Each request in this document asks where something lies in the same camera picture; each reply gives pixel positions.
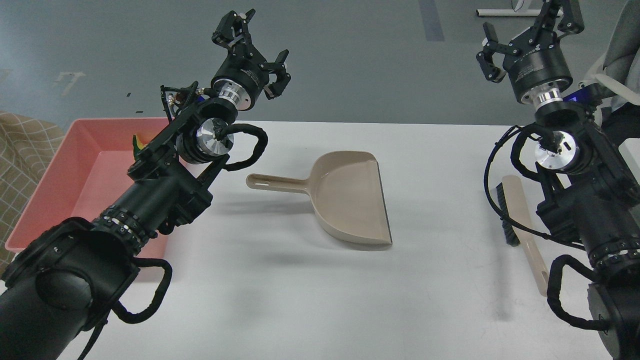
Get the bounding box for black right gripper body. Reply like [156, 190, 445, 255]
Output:
[502, 25, 573, 105]

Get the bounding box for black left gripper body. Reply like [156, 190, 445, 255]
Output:
[211, 45, 269, 111]

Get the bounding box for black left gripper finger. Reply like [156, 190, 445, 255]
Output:
[211, 9, 257, 56]
[258, 48, 291, 100]

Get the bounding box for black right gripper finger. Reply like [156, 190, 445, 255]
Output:
[532, 0, 585, 42]
[476, 23, 509, 84]

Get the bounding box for beige plastic dustpan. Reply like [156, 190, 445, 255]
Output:
[246, 150, 393, 246]

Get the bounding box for yellow green sponge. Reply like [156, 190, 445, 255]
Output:
[131, 133, 153, 160]

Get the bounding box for beige hand brush black bristles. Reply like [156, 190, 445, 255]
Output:
[496, 175, 549, 297]

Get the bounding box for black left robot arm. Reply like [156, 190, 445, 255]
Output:
[1, 9, 291, 360]

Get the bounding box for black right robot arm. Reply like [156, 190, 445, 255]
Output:
[475, 0, 640, 360]

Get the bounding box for pink plastic bin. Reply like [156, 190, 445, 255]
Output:
[5, 117, 168, 253]

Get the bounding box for white bar on floor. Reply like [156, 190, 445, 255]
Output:
[475, 9, 542, 18]

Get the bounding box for white office chair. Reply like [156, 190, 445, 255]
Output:
[579, 54, 640, 111]

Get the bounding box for beige checkered cloth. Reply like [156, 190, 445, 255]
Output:
[0, 111, 65, 271]

